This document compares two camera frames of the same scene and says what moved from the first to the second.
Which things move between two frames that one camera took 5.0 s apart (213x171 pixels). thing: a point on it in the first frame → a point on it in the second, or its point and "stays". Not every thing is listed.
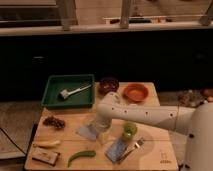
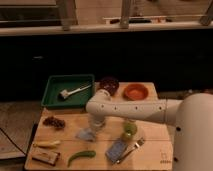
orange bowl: [136, 92] stays
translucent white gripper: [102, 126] → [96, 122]
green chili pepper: [84, 153] stays
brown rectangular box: [48, 157] stays
